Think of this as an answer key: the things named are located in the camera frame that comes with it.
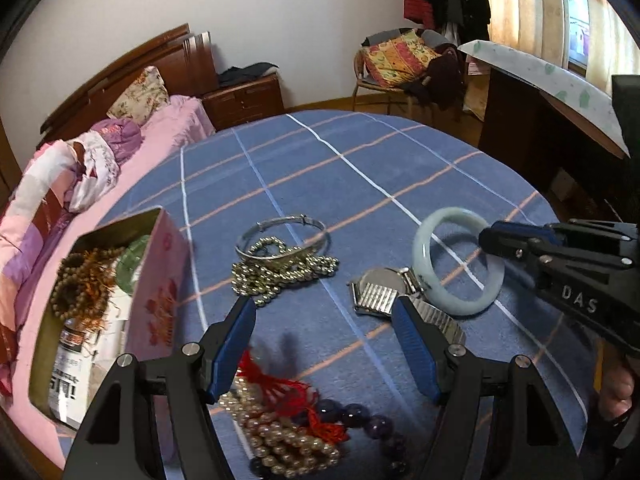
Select pale jade bangle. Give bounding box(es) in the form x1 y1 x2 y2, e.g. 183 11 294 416
412 207 505 317

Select white patterned desk cover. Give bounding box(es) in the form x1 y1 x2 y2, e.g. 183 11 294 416
457 40 632 158

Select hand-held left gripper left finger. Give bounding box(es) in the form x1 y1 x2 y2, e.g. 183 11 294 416
62 296 258 480

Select dark folded clothes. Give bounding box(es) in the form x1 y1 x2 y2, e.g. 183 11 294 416
217 62 279 88

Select floral pillow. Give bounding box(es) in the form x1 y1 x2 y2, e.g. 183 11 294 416
106 66 171 125

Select white floral garment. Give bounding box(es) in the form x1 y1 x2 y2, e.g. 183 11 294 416
67 132 122 213

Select pearl necklace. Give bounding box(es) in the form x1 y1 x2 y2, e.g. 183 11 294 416
220 380 341 476

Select yellow patterned cushion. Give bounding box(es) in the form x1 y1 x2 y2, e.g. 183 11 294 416
361 30 442 88

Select silver bangle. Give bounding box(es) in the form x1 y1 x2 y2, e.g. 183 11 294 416
235 216 332 263

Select wooden nightstand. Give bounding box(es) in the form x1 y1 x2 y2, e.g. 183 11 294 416
201 72 286 132

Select bed with pink sheet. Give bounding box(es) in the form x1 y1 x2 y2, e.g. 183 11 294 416
0 95 217 466

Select striped curtain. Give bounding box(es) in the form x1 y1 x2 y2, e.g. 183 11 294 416
479 0 640 96

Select person's right hand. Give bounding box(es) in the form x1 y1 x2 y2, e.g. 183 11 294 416
600 362 638 421

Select green jade bracelet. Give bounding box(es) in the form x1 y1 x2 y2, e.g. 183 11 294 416
116 235 151 295

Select red knotted cord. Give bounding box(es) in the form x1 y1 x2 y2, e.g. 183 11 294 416
237 350 351 446

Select window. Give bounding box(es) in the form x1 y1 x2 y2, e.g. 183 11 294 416
559 0 591 71

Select purple garment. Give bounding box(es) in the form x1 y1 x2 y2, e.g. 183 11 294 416
90 117 143 163

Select pink patchwork quilt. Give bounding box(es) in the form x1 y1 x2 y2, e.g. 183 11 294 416
0 139 86 396

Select purple bead bracelet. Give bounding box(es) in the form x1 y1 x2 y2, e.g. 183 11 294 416
250 399 408 478

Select printed paper sheet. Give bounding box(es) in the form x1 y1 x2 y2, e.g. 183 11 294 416
47 290 133 428

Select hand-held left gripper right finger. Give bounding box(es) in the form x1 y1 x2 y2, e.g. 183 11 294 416
391 295 586 480

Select silver bead necklace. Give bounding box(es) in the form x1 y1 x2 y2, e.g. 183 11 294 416
231 237 340 307

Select wooden bead necklace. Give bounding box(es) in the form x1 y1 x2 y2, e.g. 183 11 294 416
50 246 126 333

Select silver wristwatch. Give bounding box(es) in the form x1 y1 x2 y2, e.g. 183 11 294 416
348 266 467 347

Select cardboard box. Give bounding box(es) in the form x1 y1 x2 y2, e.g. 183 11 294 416
547 167 586 206

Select dark wooden desk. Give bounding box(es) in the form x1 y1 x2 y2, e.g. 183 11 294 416
477 67 628 223

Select dark garment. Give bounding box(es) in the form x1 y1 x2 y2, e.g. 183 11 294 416
400 50 466 111

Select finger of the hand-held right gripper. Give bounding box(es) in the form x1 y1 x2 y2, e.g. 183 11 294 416
478 229 633 291
492 219 638 246

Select blue checked tablecloth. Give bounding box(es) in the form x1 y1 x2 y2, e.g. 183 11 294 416
95 111 591 480

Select wooden headboard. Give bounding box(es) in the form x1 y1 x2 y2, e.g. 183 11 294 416
37 22 218 136

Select wooden chair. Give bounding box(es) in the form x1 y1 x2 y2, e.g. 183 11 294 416
351 30 466 118

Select pink tin box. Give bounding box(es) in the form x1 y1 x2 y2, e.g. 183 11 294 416
27 207 192 431

